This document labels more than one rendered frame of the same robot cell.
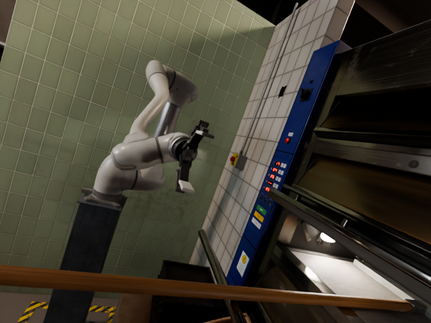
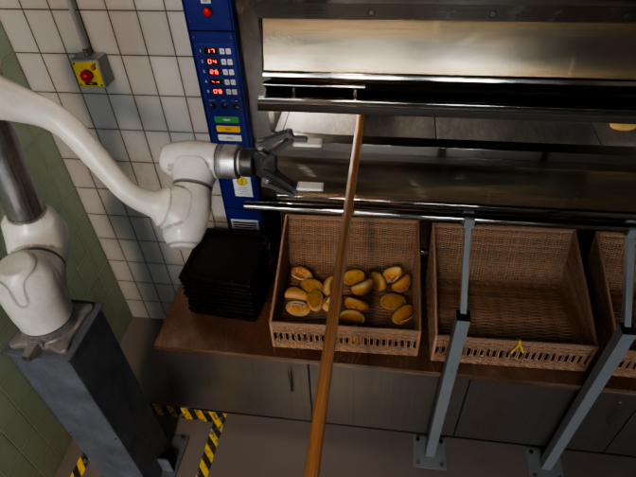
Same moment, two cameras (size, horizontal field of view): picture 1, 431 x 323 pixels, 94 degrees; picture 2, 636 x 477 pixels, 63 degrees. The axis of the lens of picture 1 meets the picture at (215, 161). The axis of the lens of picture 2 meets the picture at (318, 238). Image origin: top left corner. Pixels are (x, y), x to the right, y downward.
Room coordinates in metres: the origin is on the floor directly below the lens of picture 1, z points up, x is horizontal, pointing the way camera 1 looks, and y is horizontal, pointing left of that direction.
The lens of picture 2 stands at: (-0.06, 1.00, 2.24)
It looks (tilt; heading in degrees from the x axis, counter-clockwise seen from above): 43 degrees down; 299
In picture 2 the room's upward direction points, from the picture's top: 3 degrees counter-clockwise
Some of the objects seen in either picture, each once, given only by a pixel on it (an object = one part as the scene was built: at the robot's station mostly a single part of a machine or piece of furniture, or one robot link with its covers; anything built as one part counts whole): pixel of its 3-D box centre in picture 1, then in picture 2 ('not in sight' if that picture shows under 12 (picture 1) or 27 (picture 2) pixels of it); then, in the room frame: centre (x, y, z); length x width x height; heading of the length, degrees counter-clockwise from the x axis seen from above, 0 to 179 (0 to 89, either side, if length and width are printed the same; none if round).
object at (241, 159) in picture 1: (238, 161); (92, 69); (1.45, -0.15, 1.46); 0.10 x 0.07 x 0.10; 20
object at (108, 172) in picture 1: (115, 172); (30, 287); (1.14, 0.52, 1.17); 0.18 x 0.16 x 0.22; 133
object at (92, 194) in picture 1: (103, 193); (46, 326); (1.12, 0.55, 1.03); 0.22 x 0.18 x 0.06; 108
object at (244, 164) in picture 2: (186, 152); (257, 163); (0.61, 0.09, 1.47); 0.09 x 0.07 x 0.08; 20
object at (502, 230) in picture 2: not in sight; (504, 292); (-0.05, -0.45, 0.72); 0.56 x 0.49 x 0.28; 21
